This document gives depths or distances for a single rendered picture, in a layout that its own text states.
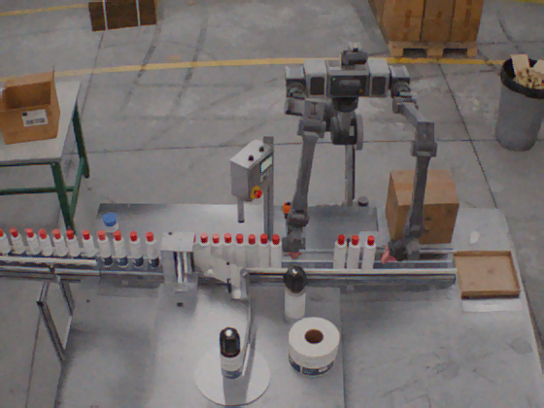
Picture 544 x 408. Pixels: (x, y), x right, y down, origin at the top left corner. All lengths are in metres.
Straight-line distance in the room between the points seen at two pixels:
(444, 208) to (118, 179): 2.60
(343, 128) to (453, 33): 3.10
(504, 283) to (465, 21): 3.47
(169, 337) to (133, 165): 2.40
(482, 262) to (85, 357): 1.90
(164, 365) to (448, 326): 1.25
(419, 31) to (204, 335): 4.03
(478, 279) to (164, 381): 1.53
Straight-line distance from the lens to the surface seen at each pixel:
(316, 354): 2.97
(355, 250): 3.33
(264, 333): 3.20
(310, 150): 3.05
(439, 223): 3.57
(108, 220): 3.71
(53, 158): 4.37
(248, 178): 3.06
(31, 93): 4.65
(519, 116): 5.58
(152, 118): 5.84
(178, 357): 3.15
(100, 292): 3.49
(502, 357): 3.32
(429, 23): 6.54
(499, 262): 3.68
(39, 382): 4.28
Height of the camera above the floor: 3.44
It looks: 43 degrees down
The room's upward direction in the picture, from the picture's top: straight up
